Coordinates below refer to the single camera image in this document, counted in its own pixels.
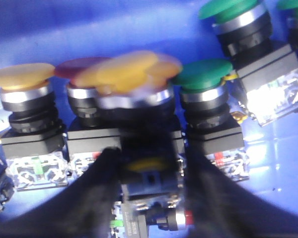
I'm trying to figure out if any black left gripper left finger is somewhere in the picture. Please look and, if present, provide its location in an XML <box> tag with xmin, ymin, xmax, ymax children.
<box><xmin>0</xmin><ymin>147</ymin><xmax>121</xmax><ymax>238</ymax></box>

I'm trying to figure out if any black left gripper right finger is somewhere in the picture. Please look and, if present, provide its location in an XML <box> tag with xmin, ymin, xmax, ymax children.
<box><xmin>186</xmin><ymin>146</ymin><xmax>298</xmax><ymax>238</ymax></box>

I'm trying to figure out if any yellow mushroom push button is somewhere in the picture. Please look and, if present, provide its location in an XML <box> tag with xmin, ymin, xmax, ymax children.
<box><xmin>74</xmin><ymin>51</ymin><xmax>184</xmax><ymax>211</ymax></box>

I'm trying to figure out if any small red flat push button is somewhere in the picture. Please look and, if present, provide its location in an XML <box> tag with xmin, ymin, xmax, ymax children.
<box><xmin>110</xmin><ymin>204</ymin><xmax>194</xmax><ymax>238</ymax></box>

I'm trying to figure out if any dark red mushroom push button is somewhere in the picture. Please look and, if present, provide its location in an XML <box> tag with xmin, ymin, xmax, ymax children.
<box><xmin>55</xmin><ymin>57</ymin><xmax>121</xmax><ymax>179</ymax></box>

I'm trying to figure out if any green push button centre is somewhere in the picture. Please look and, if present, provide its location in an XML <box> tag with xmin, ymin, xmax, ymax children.
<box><xmin>172</xmin><ymin>59</ymin><xmax>249</xmax><ymax>182</ymax></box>

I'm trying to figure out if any green push button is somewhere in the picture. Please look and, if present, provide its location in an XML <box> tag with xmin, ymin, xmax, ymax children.
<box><xmin>199</xmin><ymin>0</ymin><xmax>298</xmax><ymax>126</ymax></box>
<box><xmin>172</xmin><ymin>59</ymin><xmax>249</xmax><ymax>182</ymax></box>

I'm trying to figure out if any yellow push button far left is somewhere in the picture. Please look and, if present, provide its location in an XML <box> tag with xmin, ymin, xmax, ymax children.
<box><xmin>0</xmin><ymin>62</ymin><xmax>69</xmax><ymax>191</ymax></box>

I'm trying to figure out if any green push button upper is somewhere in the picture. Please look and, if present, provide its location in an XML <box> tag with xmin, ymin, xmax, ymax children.
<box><xmin>199</xmin><ymin>0</ymin><xmax>298</xmax><ymax>126</ymax></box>

